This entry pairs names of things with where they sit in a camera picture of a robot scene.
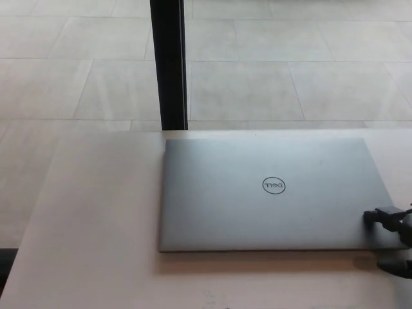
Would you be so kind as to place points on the silver Dell laptop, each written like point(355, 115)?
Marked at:
point(257, 209)

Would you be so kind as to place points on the black vertical window frame post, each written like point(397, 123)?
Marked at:
point(169, 64)

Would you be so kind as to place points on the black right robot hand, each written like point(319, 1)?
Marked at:
point(394, 225)

